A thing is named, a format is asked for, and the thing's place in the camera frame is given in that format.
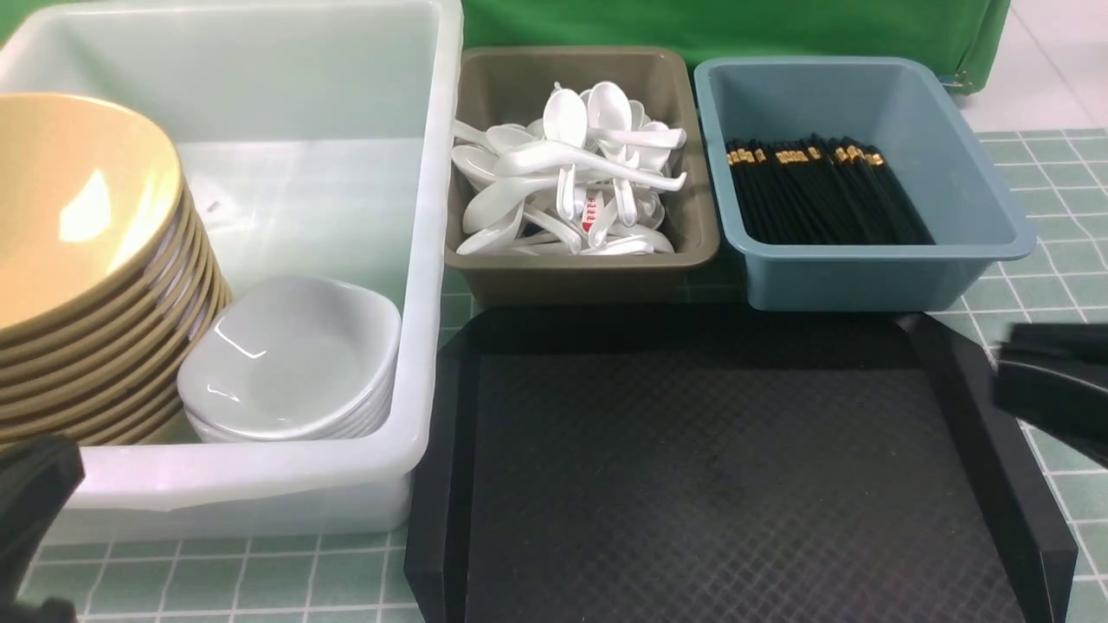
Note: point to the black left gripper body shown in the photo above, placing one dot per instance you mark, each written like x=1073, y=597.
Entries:
x=38, y=477

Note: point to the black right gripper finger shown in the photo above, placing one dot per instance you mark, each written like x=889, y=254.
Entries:
x=1054, y=376

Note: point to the stack of yellow bowls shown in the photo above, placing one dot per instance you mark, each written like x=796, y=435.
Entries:
x=108, y=278

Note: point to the stack of white square dishes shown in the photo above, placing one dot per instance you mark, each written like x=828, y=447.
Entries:
x=295, y=358

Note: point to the blue-grey chopstick bin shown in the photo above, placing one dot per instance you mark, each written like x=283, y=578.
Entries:
x=898, y=106

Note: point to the bundle of black chopsticks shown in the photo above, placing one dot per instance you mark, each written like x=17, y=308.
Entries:
x=822, y=191

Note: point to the large translucent white plastic bin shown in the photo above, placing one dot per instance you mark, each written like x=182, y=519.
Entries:
x=316, y=138

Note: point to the black plastic serving tray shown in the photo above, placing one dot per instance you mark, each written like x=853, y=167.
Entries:
x=711, y=463

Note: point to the pile of white soup spoons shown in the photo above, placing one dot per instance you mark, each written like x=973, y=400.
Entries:
x=585, y=179

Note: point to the olive brown spoon bin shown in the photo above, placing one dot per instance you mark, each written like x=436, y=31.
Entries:
x=511, y=85

